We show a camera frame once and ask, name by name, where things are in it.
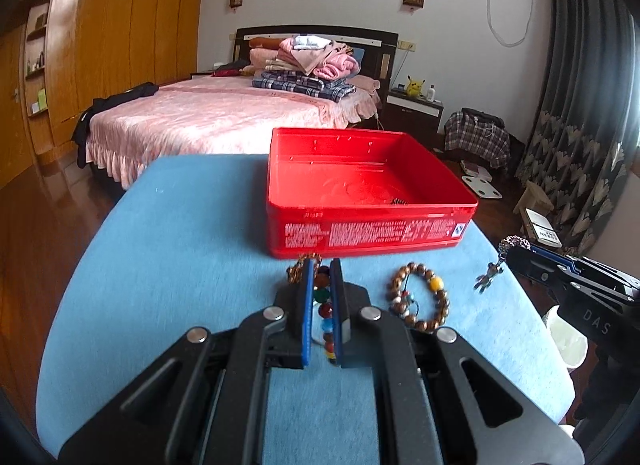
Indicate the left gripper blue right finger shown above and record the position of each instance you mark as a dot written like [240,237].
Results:
[437,400]

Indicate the white bin bag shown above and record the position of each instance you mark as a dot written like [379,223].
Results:
[571,344]

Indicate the wooden wardrobe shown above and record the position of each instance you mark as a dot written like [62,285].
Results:
[62,54]

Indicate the white box on stool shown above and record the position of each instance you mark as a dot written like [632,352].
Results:
[539,229]

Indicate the red metal tin box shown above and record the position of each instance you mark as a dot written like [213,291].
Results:
[359,192]

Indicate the yellow pikachu toy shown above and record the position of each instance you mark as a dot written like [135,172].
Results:
[414,88]

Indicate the dark floral curtain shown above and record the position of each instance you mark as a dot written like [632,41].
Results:
[587,129]

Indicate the small wooden stool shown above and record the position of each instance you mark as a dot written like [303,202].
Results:
[534,198]

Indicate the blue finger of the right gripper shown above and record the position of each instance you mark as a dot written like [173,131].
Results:
[553,271]
[550,250]

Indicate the plaid bag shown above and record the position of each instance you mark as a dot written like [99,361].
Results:
[480,134]

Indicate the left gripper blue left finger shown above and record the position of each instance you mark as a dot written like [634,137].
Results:
[204,400]

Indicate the pile of folded clothes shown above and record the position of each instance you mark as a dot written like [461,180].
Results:
[306,64]

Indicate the white bathroom scale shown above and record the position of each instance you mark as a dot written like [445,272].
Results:
[481,187]

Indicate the bed with pink cover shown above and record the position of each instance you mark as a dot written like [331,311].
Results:
[220,112]

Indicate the blue table cloth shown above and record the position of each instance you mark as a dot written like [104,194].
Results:
[186,246]

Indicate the white bottle on nightstand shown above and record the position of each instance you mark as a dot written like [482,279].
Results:
[430,94]

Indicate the black nightstand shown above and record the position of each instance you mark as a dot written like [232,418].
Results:
[417,117]

